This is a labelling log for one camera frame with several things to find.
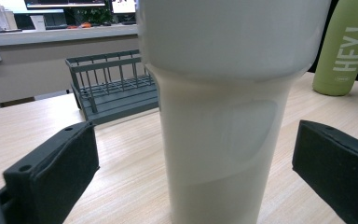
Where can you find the wide computer monitor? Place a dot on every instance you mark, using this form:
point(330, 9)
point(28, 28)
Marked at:
point(65, 3)

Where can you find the small computer monitor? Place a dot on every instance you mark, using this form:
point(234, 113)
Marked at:
point(123, 6)

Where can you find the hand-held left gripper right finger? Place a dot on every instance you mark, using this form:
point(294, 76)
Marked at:
point(338, 174)

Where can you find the black keyboard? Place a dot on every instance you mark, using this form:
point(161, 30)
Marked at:
point(56, 27)

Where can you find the green potted plant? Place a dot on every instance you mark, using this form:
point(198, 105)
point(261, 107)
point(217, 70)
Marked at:
point(94, 15)

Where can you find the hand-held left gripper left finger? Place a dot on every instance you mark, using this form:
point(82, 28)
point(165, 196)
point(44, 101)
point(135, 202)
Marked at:
point(52, 174)

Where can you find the orange object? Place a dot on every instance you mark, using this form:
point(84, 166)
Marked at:
point(82, 25)

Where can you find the green water bottle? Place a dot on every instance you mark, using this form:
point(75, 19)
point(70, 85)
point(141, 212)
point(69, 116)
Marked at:
point(345, 46)

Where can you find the white tumbler cup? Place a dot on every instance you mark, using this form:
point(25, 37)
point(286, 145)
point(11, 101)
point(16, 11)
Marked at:
point(223, 124)

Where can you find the long gray office desk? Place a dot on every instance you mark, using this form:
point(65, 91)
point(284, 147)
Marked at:
point(59, 34)

